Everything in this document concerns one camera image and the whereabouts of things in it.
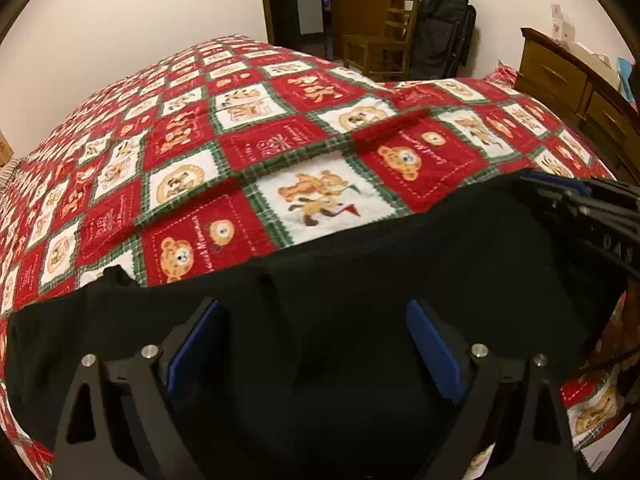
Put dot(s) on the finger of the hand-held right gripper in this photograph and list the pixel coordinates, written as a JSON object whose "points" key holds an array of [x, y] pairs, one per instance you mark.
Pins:
{"points": [[560, 183]]}

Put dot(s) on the striped pillow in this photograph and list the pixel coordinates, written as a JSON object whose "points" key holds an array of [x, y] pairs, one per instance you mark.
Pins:
{"points": [[10, 172]]}

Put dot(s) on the teal packet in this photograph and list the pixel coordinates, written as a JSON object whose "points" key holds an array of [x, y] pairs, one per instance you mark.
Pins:
{"points": [[626, 77]]}

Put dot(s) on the wooden chair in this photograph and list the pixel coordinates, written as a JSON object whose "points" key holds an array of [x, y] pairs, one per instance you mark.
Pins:
{"points": [[365, 50]]}

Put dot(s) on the wooden door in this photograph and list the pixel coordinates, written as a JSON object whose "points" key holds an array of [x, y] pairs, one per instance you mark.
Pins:
{"points": [[360, 0]]}

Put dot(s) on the white box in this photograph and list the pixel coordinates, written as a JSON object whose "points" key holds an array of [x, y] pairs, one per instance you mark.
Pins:
{"points": [[595, 60]]}

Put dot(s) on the wooden door frame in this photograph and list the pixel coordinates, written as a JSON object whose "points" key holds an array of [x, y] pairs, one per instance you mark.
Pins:
{"points": [[267, 5]]}

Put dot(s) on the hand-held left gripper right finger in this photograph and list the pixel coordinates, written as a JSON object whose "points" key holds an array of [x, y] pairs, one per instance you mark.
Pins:
{"points": [[435, 350]]}

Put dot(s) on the black bag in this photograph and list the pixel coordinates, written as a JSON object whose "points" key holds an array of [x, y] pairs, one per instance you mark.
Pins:
{"points": [[440, 35]]}

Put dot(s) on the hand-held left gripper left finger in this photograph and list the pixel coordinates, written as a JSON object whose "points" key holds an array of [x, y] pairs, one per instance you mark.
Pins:
{"points": [[192, 352]]}

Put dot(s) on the black pants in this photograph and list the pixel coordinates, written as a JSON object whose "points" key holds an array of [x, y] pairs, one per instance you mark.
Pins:
{"points": [[325, 285]]}

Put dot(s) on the wooden dresser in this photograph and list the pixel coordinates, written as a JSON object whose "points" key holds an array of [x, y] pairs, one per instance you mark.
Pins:
{"points": [[555, 77]]}

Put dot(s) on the red printed bear blanket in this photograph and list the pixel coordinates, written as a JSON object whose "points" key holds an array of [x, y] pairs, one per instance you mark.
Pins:
{"points": [[250, 125]]}

